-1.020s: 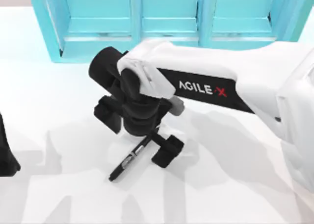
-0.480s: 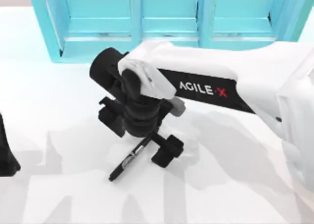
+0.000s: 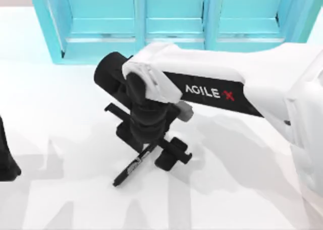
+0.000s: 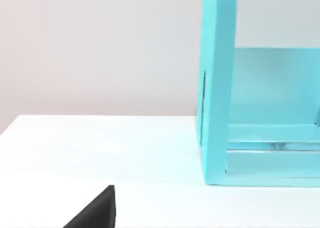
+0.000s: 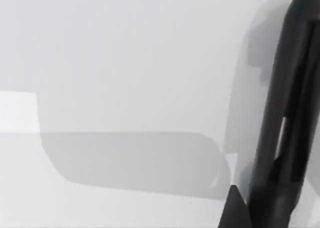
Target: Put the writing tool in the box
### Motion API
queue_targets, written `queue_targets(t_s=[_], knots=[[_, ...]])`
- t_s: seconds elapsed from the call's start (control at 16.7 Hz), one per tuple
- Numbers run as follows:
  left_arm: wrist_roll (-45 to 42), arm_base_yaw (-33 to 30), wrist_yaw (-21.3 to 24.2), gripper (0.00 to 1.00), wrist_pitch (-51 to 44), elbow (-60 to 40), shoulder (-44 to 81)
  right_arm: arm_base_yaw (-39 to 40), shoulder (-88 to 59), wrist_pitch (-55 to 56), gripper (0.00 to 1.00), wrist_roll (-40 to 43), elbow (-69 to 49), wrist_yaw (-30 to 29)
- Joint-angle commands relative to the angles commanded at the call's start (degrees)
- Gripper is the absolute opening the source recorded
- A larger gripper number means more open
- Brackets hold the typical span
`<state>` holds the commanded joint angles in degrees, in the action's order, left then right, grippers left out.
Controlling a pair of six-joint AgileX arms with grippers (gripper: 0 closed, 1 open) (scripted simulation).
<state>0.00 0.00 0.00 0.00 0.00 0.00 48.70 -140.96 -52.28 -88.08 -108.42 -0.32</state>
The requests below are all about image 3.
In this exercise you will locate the black marker pen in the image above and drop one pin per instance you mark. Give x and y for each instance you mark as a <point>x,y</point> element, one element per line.
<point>131,167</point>

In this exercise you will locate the pale grey rounded box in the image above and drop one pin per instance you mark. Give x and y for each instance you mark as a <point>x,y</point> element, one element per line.
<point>186,112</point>

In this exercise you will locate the light blue rack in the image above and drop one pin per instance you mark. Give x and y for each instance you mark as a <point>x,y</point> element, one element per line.
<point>176,25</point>

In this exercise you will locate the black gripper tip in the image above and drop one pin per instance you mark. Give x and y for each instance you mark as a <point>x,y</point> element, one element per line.
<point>7,159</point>

